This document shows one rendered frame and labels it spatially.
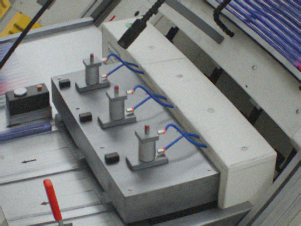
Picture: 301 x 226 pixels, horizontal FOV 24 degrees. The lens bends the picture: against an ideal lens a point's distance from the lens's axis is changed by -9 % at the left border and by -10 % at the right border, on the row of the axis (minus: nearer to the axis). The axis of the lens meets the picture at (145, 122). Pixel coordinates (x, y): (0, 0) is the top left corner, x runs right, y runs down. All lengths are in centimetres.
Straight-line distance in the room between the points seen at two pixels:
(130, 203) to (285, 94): 26
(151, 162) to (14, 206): 21
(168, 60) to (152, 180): 30
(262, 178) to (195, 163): 10
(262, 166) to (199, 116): 14
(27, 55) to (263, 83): 56
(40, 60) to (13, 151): 31
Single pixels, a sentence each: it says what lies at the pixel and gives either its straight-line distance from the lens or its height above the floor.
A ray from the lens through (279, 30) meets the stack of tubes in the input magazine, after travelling 104.
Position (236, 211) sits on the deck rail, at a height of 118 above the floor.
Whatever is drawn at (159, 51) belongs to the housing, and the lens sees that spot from 124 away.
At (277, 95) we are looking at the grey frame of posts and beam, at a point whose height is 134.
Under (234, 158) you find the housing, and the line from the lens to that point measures 98.
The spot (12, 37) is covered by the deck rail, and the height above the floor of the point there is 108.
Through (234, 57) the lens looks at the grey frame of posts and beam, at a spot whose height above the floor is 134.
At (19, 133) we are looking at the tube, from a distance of 117.
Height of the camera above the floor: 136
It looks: 10 degrees down
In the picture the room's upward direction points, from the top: 40 degrees clockwise
